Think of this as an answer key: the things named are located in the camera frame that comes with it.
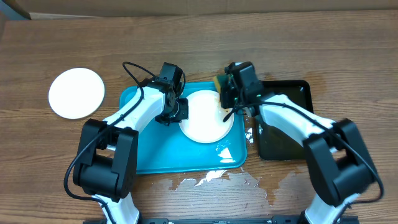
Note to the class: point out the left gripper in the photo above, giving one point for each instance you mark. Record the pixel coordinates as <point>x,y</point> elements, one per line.
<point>183,114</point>

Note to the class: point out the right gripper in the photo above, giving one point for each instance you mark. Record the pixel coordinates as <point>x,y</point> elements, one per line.
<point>228,96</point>

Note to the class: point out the green yellow sponge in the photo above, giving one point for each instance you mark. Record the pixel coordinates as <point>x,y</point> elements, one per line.
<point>221,82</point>

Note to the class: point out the white plate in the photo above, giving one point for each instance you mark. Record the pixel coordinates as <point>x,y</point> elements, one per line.
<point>205,117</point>
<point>76,93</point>

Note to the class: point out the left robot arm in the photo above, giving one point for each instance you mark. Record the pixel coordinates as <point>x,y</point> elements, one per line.
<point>105,165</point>

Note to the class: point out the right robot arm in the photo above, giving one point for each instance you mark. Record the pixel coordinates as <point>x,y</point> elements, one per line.
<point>338,161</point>

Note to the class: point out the teal plastic tray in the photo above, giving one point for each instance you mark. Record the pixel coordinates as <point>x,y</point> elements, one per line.
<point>165,149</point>

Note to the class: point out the black water tray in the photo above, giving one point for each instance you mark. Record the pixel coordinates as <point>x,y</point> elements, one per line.
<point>273,144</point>

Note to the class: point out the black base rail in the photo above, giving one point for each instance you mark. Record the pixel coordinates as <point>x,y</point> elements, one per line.
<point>283,219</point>

